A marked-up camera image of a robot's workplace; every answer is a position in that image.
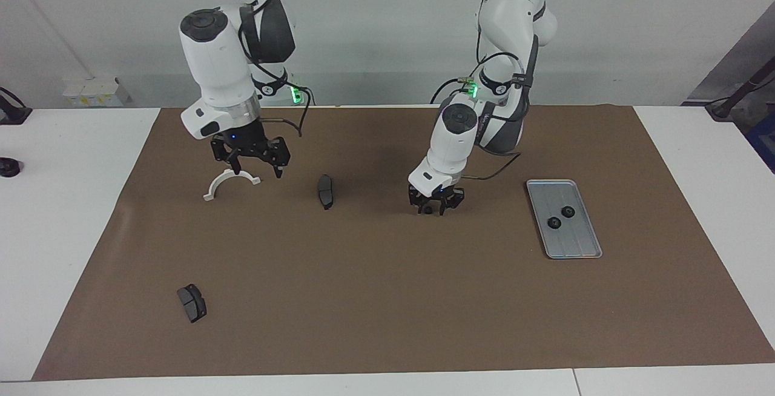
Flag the silver metal tray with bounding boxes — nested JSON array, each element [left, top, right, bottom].
[[526, 179, 603, 260]]

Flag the single grey brake pad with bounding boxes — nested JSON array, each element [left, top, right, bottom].
[[317, 174, 335, 210]]

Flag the brown table mat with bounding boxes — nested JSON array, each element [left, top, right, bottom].
[[31, 104, 775, 381]]

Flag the stacked grey brake pads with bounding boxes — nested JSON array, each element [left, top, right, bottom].
[[177, 284, 208, 323]]

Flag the black stand pole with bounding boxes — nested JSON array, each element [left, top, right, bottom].
[[705, 57, 775, 121]]

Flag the blue crate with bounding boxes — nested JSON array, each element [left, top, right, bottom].
[[745, 114, 775, 173]]

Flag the white plastic half-ring clamp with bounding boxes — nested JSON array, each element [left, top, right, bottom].
[[203, 168, 262, 202]]

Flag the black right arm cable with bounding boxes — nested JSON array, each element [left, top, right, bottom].
[[188, 0, 312, 137]]

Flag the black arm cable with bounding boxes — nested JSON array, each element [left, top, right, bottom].
[[469, 51, 523, 180], [188, 0, 312, 137]]

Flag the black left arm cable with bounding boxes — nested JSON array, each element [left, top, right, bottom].
[[469, 51, 523, 180]]

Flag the black left base cable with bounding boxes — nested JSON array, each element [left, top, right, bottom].
[[430, 75, 479, 105]]

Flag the white wall socket box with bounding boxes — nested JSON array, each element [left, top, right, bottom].
[[62, 76, 131, 108]]

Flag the black clamp mount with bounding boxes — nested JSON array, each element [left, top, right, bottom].
[[0, 86, 32, 125]]

